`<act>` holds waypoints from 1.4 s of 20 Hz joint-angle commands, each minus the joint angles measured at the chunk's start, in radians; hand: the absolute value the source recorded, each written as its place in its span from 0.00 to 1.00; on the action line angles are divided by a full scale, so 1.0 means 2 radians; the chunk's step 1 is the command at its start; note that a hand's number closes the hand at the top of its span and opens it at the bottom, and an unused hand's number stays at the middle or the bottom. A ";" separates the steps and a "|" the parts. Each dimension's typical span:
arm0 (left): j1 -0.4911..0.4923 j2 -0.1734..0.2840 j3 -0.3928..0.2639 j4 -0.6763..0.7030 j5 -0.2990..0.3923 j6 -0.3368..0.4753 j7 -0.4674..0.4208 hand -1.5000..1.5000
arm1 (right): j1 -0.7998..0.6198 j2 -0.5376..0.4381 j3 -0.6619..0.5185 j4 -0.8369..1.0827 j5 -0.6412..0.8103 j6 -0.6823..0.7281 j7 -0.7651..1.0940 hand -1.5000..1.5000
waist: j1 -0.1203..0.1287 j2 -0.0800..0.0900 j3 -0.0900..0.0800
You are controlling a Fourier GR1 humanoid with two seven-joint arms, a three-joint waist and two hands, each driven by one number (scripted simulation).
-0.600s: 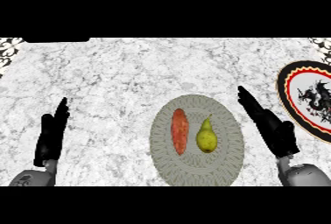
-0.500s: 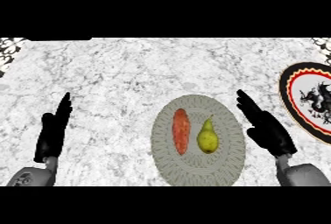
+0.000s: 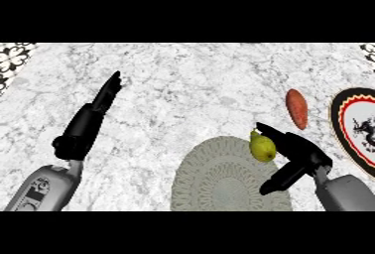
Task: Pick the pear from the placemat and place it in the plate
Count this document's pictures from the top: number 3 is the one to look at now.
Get round grey woven placemat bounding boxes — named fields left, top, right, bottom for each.
left=170, top=135, right=294, bottom=212

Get yellow-green pear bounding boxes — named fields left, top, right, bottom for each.
left=250, top=128, right=280, bottom=163

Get black red patterned plate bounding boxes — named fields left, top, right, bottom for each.
left=330, top=87, right=375, bottom=178

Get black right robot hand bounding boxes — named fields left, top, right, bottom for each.
left=256, top=122, right=334, bottom=196

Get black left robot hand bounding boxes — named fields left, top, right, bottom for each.
left=52, top=70, right=123, bottom=162

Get orange-brown sweet potato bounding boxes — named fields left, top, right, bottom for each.
left=284, top=88, right=309, bottom=131

